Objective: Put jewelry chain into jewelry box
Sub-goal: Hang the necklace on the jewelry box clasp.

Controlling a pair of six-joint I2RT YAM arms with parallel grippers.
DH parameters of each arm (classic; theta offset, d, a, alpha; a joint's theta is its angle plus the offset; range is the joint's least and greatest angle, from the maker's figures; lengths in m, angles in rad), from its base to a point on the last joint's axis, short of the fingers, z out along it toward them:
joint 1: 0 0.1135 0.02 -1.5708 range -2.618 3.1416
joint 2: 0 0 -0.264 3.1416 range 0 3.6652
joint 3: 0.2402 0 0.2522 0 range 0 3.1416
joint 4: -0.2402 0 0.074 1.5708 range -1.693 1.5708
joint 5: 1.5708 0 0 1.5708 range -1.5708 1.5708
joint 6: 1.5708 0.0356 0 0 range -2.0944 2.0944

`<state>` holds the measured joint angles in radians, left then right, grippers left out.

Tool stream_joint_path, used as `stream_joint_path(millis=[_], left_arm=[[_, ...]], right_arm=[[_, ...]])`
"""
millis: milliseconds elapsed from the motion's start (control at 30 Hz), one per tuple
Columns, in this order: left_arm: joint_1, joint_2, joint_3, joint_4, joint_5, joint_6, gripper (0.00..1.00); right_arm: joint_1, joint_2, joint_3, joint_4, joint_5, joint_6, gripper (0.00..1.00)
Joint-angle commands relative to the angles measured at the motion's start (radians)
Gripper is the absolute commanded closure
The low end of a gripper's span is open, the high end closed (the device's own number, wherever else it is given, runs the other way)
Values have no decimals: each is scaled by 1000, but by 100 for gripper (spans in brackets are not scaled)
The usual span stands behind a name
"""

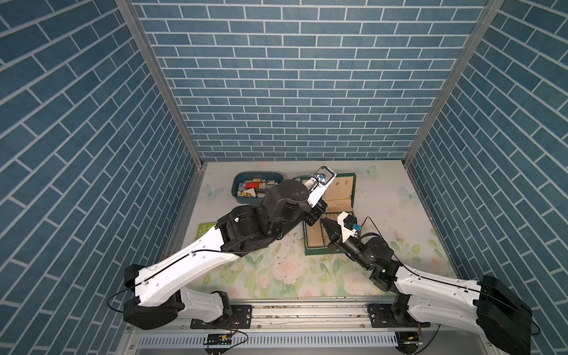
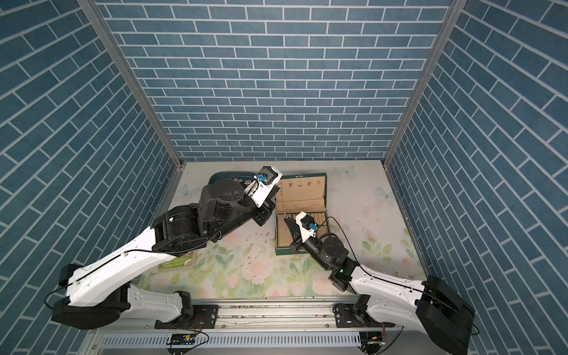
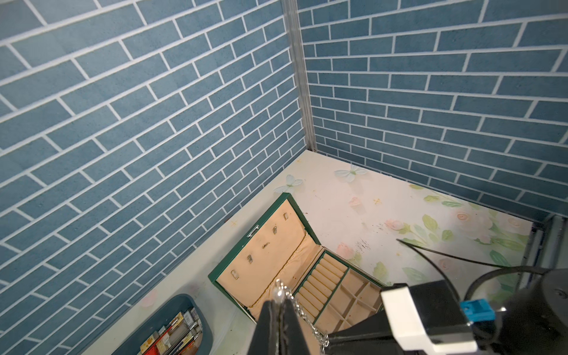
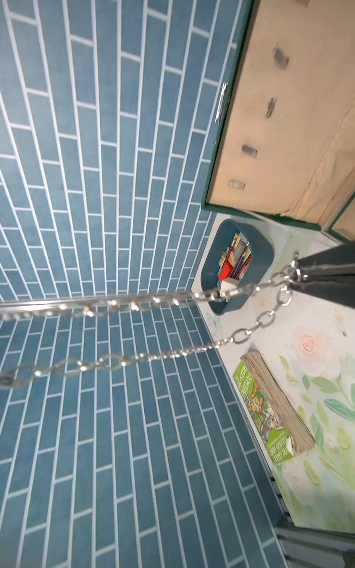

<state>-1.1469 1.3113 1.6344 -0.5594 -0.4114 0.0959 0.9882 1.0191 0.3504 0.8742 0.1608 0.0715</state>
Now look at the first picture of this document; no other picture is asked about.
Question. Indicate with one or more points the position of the blue plastic tray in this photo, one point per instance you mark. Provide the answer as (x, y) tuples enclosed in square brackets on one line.
[(267, 181)]

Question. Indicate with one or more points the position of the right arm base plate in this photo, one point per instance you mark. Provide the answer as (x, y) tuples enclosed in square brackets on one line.
[(384, 315)]

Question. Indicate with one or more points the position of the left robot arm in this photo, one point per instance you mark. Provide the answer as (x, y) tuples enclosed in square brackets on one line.
[(160, 291)]

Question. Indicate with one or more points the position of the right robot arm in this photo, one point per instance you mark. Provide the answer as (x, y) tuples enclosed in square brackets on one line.
[(486, 307)]

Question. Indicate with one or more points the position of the left controller board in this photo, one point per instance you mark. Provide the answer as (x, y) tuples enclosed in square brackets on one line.
[(222, 340)]

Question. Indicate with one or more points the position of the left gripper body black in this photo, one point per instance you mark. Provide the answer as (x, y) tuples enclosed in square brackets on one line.
[(309, 214)]

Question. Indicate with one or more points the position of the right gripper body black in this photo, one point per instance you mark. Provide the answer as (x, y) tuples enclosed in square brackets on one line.
[(353, 249)]

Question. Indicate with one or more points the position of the green jewelry box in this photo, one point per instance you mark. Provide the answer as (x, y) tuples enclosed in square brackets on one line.
[(339, 198)]

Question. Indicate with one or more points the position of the floral table mat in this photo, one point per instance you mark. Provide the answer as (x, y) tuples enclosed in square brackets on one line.
[(385, 201)]

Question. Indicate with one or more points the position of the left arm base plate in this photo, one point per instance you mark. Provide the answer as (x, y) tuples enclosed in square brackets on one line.
[(237, 318)]

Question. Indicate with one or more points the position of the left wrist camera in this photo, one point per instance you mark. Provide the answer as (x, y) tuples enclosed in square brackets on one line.
[(318, 183)]

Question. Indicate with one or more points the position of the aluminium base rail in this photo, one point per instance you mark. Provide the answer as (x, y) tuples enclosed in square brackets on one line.
[(317, 326)]

